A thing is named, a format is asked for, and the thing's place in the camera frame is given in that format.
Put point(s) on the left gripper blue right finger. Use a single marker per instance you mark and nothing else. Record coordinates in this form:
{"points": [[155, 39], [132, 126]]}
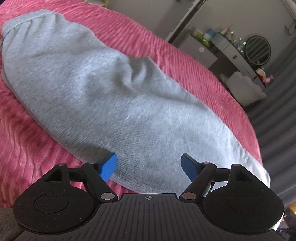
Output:
{"points": [[201, 176]]}

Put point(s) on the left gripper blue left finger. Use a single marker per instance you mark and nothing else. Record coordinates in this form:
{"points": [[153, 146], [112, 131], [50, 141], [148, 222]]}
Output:
{"points": [[96, 177]]}

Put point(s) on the pink ribbed bedspread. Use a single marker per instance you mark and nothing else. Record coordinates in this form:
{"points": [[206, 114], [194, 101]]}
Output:
{"points": [[27, 151]]}

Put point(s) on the white fluffy chair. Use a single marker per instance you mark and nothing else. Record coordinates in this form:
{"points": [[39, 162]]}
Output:
{"points": [[243, 89]]}

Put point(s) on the white vanity desk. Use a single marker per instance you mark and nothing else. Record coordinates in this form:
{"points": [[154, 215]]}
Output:
{"points": [[234, 58]]}

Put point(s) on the small white cabinet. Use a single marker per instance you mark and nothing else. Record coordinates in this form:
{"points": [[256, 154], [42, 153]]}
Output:
{"points": [[196, 49]]}

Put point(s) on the round black mirror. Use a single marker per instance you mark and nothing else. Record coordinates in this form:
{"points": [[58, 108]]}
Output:
{"points": [[257, 50]]}

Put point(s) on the blue tissue box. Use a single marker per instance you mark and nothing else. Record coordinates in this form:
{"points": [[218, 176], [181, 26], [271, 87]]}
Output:
{"points": [[209, 34]]}

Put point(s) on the white tall floor panel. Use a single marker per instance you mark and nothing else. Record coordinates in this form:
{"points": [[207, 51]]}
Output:
{"points": [[184, 20]]}

